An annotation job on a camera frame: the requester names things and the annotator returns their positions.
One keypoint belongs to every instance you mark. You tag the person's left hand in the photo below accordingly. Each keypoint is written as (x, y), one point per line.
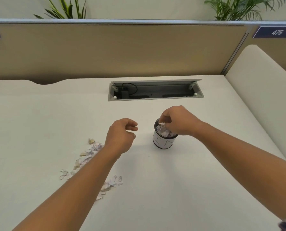
(117, 138)

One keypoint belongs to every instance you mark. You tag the person's right hand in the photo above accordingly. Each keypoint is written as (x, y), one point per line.
(182, 121)

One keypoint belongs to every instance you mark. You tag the person's right thumb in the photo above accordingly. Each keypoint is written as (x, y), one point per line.
(170, 127)

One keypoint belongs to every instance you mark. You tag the person's left thumb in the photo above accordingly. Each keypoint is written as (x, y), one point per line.
(132, 136)

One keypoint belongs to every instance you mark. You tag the person's right forearm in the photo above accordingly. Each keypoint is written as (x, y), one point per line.
(241, 161)

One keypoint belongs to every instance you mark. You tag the person's left forearm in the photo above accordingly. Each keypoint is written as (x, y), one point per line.
(77, 187)

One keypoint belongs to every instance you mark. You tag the crumpled paper scraps in cup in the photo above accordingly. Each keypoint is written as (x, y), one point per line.
(162, 131)

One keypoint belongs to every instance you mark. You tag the white cup with black rim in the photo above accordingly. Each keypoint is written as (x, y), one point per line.
(164, 141)

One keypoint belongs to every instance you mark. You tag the pile of torn paper scraps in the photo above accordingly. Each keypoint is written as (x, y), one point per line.
(94, 147)

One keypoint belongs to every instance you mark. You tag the white paper clip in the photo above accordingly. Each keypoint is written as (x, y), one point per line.
(120, 178)
(62, 177)
(64, 172)

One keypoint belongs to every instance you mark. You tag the wide beige partition panel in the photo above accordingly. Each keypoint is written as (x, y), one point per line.
(114, 50)

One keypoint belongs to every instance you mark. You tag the white rounded side divider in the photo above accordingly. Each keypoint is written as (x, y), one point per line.
(261, 93)

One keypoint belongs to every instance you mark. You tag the narrow beige partition panel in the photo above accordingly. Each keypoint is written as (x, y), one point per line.
(273, 54)

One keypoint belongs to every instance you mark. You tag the green palm plant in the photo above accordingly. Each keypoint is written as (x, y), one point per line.
(234, 8)

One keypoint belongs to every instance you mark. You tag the green broad-leaf plant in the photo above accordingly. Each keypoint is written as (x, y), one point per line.
(65, 10)

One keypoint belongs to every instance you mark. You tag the grey aluminium partition post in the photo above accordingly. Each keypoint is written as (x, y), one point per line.
(236, 49)

